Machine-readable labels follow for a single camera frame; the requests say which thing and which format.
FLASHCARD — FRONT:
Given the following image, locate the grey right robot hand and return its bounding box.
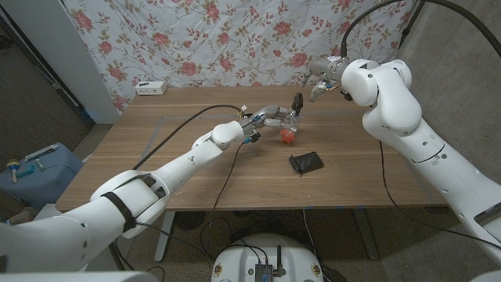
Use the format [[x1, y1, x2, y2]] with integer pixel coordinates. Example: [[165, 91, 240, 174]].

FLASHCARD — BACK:
[[301, 56, 353, 103]]

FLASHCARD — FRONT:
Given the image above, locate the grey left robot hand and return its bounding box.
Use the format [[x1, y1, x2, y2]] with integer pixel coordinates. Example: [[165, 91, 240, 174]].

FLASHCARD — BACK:
[[238, 104, 302, 135]]

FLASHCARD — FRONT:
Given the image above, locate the clear plastic dispenser bottle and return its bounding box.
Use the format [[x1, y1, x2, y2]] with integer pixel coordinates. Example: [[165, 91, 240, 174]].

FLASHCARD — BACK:
[[281, 111, 302, 135]]

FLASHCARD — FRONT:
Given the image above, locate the orange spiky stress ball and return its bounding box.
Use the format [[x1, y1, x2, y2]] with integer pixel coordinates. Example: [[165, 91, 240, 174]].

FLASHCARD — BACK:
[[279, 128, 297, 145]]

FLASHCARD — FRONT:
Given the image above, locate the black ribbed card holder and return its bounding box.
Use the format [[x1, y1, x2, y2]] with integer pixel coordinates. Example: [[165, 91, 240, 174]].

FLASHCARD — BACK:
[[288, 151, 325, 175]]

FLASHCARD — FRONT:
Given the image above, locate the floral backdrop cloth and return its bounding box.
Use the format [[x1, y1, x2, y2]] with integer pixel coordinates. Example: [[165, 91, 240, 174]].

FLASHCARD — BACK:
[[62, 0, 418, 113]]

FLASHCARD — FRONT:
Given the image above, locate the black backdrop stand pole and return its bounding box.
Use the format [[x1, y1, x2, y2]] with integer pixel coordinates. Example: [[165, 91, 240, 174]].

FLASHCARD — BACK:
[[398, 0, 427, 48]]

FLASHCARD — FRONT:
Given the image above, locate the white power strip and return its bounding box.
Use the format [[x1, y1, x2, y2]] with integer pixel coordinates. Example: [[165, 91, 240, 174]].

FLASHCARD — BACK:
[[135, 81, 168, 96]]

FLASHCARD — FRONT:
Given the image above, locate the black round floor disc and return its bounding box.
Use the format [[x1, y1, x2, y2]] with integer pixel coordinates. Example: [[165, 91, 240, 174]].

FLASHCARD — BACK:
[[174, 211, 207, 232]]

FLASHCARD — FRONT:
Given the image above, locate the black torso antenna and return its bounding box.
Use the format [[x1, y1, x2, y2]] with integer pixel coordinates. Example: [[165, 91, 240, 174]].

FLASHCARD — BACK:
[[273, 245, 286, 277]]

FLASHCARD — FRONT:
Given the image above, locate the white robot torso base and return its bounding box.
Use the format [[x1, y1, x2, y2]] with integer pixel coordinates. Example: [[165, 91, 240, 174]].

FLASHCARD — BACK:
[[210, 233, 325, 282]]

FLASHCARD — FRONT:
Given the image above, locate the black torso electronics box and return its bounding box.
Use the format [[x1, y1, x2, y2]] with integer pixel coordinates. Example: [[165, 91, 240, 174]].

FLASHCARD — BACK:
[[254, 262, 274, 282]]

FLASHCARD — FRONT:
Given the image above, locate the white table leg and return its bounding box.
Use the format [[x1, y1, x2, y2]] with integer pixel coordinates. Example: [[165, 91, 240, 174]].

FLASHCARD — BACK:
[[153, 211, 176, 263]]

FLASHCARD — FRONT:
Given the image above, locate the white grey flat bar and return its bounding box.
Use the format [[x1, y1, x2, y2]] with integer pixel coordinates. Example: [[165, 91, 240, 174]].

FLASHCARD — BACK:
[[24, 143, 59, 162]]

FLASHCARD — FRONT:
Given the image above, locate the blue storage box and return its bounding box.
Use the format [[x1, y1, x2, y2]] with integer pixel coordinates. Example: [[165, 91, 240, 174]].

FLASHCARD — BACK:
[[0, 142, 84, 211]]

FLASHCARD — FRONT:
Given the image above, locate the white floor container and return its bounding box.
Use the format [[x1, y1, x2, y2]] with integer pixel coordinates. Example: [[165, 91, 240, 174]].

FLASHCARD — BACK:
[[33, 203, 62, 220]]

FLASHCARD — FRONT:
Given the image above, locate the yellow blue toy maraca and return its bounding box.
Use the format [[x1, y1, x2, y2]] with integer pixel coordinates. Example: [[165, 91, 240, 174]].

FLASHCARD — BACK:
[[5, 158, 21, 184]]

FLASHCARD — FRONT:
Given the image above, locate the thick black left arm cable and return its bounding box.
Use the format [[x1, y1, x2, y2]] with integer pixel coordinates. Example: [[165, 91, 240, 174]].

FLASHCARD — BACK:
[[132, 103, 247, 172]]

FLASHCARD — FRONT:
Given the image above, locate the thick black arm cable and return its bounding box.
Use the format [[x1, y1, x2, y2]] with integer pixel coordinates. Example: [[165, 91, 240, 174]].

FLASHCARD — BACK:
[[132, 103, 247, 172], [340, 0, 501, 60]]

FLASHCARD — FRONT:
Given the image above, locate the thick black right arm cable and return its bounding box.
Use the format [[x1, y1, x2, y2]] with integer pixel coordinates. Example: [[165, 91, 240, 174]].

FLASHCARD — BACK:
[[340, 0, 501, 60]]

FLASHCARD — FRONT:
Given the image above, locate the thin black left camera cable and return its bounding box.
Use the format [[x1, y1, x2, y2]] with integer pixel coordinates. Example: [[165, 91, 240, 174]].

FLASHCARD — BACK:
[[211, 141, 247, 228]]

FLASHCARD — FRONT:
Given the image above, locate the thin black camera cable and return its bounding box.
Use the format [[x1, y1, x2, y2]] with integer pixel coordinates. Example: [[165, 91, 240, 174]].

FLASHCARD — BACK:
[[211, 141, 247, 228], [377, 139, 501, 250]]

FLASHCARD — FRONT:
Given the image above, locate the thin black right camera cable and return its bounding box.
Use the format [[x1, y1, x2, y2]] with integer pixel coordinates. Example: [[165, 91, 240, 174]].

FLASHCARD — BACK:
[[377, 139, 501, 250]]

